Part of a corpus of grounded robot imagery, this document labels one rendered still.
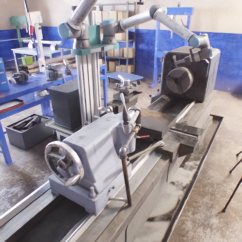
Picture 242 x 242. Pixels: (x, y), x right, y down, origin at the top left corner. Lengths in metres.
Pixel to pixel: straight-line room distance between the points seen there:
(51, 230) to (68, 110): 1.79
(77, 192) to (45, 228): 0.28
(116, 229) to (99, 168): 0.28
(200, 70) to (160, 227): 1.50
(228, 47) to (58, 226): 5.13
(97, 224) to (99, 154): 0.32
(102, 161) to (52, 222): 0.43
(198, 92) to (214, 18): 3.42
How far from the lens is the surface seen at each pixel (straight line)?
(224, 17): 5.63
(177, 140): 1.60
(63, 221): 1.28
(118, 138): 1.18
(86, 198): 1.07
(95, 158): 1.04
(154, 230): 1.61
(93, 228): 1.08
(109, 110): 1.70
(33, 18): 3.64
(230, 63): 5.68
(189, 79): 2.21
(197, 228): 2.21
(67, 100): 2.73
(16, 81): 3.16
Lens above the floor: 1.69
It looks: 26 degrees down
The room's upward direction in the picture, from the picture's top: straight up
